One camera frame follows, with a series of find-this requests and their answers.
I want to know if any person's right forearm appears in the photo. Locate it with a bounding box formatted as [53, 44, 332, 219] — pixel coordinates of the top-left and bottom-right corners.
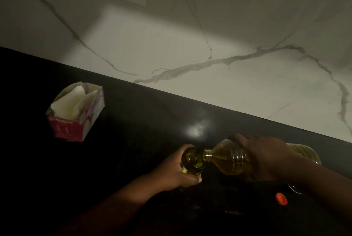
[280, 154, 352, 222]

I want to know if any person's left forearm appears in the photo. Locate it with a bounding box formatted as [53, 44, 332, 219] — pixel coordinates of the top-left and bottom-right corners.
[52, 174, 165, 236]

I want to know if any orange bottle cap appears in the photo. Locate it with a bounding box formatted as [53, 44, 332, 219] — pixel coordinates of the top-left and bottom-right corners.
[275, 193, 289, 206]

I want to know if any person's left hand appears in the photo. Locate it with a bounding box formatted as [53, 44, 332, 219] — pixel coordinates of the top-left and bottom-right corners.
[149, 144, 202, 192]

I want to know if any small glass oil bottle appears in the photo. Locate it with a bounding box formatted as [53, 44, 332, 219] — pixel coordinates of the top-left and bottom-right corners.
[180, 147, 205, 176]

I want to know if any person's right hand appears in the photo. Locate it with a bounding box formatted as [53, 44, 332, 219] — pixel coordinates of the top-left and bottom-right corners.
[228, 134, 299, 182]

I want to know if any large clear oil bottle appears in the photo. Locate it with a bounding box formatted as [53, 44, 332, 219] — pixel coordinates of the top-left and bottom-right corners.
[203, 139, 322, 195]

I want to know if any white paper wrap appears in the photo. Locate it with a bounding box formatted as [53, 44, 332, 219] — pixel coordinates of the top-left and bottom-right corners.
[51, 86, 98, 121]

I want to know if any red and white carton box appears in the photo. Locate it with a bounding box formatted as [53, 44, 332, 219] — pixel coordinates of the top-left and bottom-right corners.
[46, 82, 105, 143]

